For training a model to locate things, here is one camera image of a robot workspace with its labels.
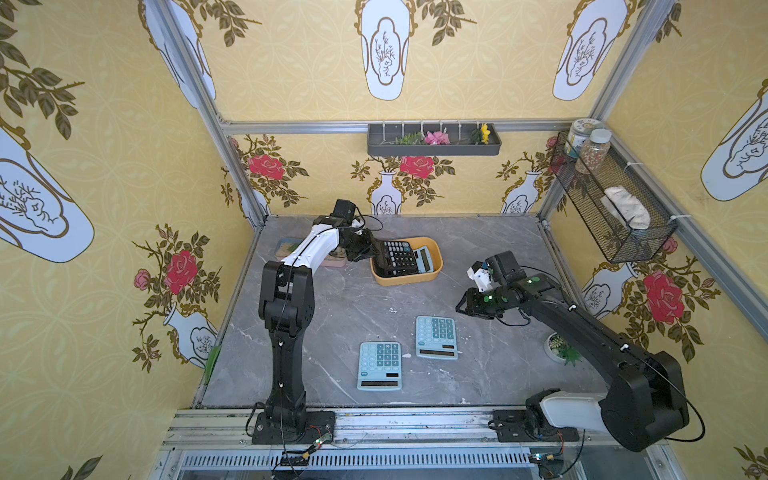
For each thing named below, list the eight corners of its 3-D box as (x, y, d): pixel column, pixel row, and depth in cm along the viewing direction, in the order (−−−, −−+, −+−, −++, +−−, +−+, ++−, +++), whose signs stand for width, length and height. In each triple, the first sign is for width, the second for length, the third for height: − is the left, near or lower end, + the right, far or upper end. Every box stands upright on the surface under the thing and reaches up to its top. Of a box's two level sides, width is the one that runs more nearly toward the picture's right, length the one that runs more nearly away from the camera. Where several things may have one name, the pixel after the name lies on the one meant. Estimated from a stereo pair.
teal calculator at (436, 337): (416, 359, 87) (417, 355, 84) (414, 321, 94) (415, 316, 92) (458, 359, 87) (460, 355, 84) (452, 321, 94) (454, 316, 92)
